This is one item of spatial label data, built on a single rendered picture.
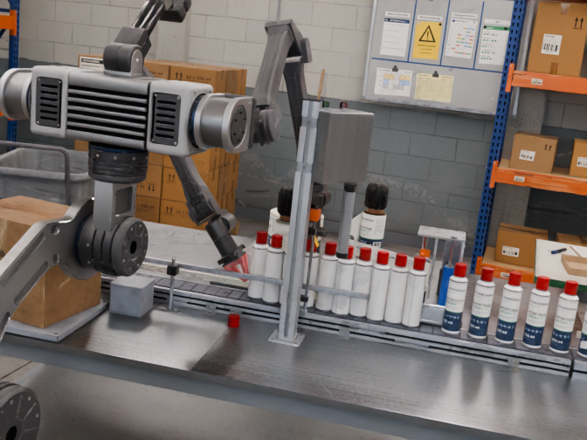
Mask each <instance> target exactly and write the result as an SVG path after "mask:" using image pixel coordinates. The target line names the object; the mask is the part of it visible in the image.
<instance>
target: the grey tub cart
mask: <svg viewBox="0 0 587 440"><path fill-rule="evenodd" d="M0 145H1V146H9V147H18V148H16V149H14V150H12V151H10V152H8V153H5V154H3V155H0V199H4V198H9V197H13V196H27V197H31V198H36V199H39V200H44V201H47V202H52V203H59V204H64V205H68V206H71V205H72V204H73V203H74V202H75V201H76V200H78V199H79V198H81V197H82V196H92V197H94V186H95V180H94V179H92V178H91V177H90V176H89V175H88V167H87V166H88V157H89V156H88V152H85V151H76V150H67V149H64V148H62V147H56V146H48V145H39V144H30V143H22V142H14V141H0Z"/></svg>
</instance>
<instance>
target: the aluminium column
mask: <svg viewBox="0 0 587 440"><path fill-rule="evenodd" d="M321 109H322V100H318V99H309V98H305V99H303V103H302V111H301V116H304V117H310V118H316V119H317V118H319V112H320V110H321ZM316 135H317V128H316V127H300V135H299V143H298V152H297V160H296V161H297V162H305V163H310V164H312V163H314V151H315V143H316ZM313 186H314V182H312V173H304V172H298V171H295V177H294V185H293V200H292V208H291V217H290V225H289V233H288V242H287V257H286V266H285V274H284V282H283V291H282V299H281V307H280V323H279V331H278V339H282V340H290V341H294V338H295V337H296V333H297V325H298V317H299V309H300V295H301V287H302V279H303V271H304V263H305V256H306V248H307V233H308V225H309V217H310V209H311V202H312V194H313Z"/></svg>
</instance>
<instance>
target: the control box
mask: <svg viewBox="0 0 587 440"><path fill-rule="evenodd" d="M317 119H318V123H317V135H316V143H315V151H314V163H313V169H312V182H317V183H320V184H333V183H347V182H365V181H366V174H367V167H368V159H369V147H370V140H371V133H372V127H373V120H374V114H373V113H367V112H363V111H357V110H353V109H348V110H341V109H338V108H330V110H327V109H322V110H320V112H319V118H317Z"/></svg>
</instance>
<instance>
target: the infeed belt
mask: <svg viewBox="0 0 587 440"><path fill-rule="evenodd" d="M133 275H135V276H140V277H145V278H154V279H155V284H154V285H157V286H161V287H167V288H169V286H170V278H165V277H160V276H155V275H149V274H145V273H139V272H136V273H134V274H133ZM101 276H103V277H108V278H118V277H114V276H109V275H103V274H102V273H101ZM174 289H177V290H182V291H186V292H195V293H201V294H206V295H210V296H216V297H220V298H226V299H235V300H240V301H245V302H250V303H255V304H260V305H265V306H274V307H279V308H280V307H281V305H280V304H279V303H278V304H267V303H265V302H263V301H262V299H250V298H248V296H247V295H248V292H245V291H240V290H234V289H229V288H224V287H223V288H222V287H219V286H214V285H205V284H198V283H195V282H189V281H184V280H179V279H175V281H174ZM307 312H308V313H313V314H319V315H323V316H328V317H334V318H338V319H344V320H353V321H358V322H362V323H368V324H372V325H378V326H383V327H392V328H396V329H402V330H407V331H412V332H417V333H426V334H431V335H436V336H441V337H446V338H451V339H456V340H465V341H471V342H475V343H480V344H485V345H490V346H496V347H504V348H509V349H514V350H520V351H524V352H530V353H535V354H544V355H548V356H554V357H559V358H564V359H569V360H573V358H572V355H571V352H570V349H569V353H568V354H555V353H553V352H551V351H550V350H549V345H548V344H541V348H540V349H538V350H533V349H528V348H525V347H524V346H523V345H522V344H521V343H522V340H518V339H514V343H513V344H512V345H503V344H500V343H498V342H496V341H495V340H494V337H495V335H492V334H487V337H486V339H485V340H475V339H472V338H470V337H469V336H468V335H467V334H468V330H463V329H460V332H459V334H458V335H449V334H446V333H443V332H442V331H441V328H442V326H437V325H434V326H433V325H432V324H426V323H422V322H421V324H420V322H419V327H417V328H410V327H405V326H403V325H402V324H399V325H392V324H389V323H386V322H384V321H380V322H375V321H370V320H367V319H366V317H364V318H356V317H352V316H350V315H347V316H338V315H335V314H332V313H331V311H330V312H322V311H318V310H316V309H315V304H314V306H313V307H312V308H308V309H307Z"/></svg>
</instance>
